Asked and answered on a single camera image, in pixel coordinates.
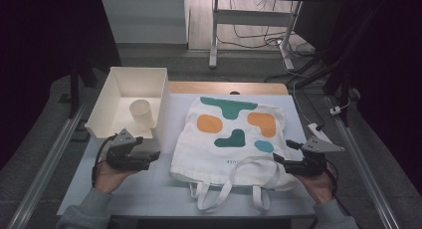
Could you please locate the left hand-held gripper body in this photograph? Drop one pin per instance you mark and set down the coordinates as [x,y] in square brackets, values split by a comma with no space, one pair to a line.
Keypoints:
[121,152]

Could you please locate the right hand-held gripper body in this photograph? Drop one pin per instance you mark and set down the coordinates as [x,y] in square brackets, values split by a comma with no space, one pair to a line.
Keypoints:
[312,156]

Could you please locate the white cup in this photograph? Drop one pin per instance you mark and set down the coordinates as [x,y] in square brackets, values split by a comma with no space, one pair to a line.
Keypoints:
[142,114]

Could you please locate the white storage box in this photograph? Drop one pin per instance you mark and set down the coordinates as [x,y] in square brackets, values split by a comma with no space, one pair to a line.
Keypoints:
[103,106]

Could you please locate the white tote bag coloured patches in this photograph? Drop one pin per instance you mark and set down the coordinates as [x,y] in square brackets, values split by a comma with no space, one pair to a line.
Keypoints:
[205,149]

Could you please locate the person's left hand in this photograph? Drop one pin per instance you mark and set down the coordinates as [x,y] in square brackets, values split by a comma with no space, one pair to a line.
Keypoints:
[107,177]

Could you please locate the person's right hand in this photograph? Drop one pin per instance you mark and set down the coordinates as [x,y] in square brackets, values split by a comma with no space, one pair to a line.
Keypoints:
[318,187]

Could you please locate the small white connector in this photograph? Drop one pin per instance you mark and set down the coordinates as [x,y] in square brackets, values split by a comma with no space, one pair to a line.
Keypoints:
[335,110]

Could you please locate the black stand legs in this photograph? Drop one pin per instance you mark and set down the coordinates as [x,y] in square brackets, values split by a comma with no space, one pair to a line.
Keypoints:
[338,76]

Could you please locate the dark curtain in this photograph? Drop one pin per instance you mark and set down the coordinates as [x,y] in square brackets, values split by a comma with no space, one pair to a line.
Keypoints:
[391,73]
[33,56]

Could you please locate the white cabinet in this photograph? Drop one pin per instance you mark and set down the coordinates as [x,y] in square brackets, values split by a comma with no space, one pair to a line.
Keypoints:
[146,20]

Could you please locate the aluminium rail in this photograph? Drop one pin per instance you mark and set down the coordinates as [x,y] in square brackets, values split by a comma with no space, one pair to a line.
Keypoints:
[361,162]
[49,162]

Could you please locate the black stand post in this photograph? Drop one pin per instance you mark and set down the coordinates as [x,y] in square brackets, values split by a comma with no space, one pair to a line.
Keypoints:
[74,89]

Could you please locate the white desk frame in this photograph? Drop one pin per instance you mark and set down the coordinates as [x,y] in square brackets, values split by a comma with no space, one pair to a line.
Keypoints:
[252,18]

